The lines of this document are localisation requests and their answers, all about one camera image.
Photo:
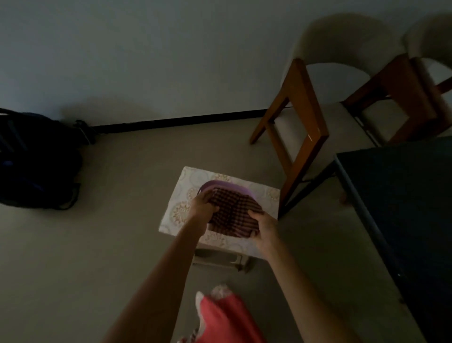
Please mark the person's left forearm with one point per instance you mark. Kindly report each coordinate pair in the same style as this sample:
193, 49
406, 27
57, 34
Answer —
155, 289

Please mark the purple plastic basket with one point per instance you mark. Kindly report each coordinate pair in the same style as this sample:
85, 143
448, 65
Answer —
219, 183

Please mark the person's right forearm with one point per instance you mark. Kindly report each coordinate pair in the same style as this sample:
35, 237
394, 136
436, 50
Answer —
307, 300

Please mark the black dining table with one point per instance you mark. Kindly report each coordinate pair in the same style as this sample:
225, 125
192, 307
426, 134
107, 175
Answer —
406, 212

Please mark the person's right hand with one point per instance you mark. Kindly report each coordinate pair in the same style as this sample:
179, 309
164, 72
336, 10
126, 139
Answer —
265, 231

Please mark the black backpack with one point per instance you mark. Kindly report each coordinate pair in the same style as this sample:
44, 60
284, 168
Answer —
35, 159

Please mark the beige plastic stool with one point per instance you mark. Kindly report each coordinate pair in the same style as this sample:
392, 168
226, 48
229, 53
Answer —
226, 259

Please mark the beige cushioned wooden chair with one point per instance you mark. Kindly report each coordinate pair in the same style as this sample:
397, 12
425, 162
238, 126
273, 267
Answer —
303, 106
431, 35

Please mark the brown checkered cleaning cloth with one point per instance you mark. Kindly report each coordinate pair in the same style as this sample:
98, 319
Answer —
233, 212

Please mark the person's left hand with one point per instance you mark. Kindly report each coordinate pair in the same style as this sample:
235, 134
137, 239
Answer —
201, 210

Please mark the circle-pattern placemat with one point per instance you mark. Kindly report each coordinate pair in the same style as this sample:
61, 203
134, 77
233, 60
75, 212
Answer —
180, 212

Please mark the person's red garment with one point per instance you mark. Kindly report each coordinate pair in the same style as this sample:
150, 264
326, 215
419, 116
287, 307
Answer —
226, 321

